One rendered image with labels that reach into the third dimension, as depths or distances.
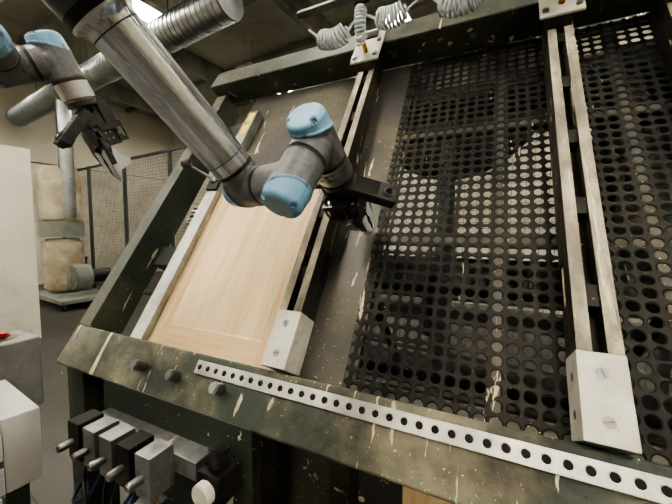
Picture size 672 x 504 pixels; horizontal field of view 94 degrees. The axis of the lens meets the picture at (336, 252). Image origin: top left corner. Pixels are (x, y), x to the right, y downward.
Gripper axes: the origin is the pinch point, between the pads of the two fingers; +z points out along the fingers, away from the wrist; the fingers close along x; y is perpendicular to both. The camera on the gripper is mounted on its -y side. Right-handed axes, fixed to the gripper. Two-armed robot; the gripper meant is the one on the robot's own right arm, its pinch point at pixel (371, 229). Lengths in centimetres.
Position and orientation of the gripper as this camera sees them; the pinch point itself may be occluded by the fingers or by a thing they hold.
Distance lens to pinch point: 80.8
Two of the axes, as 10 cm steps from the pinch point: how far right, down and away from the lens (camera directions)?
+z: 3.6, 4.9, 7.9
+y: -9.0, -0.4, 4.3
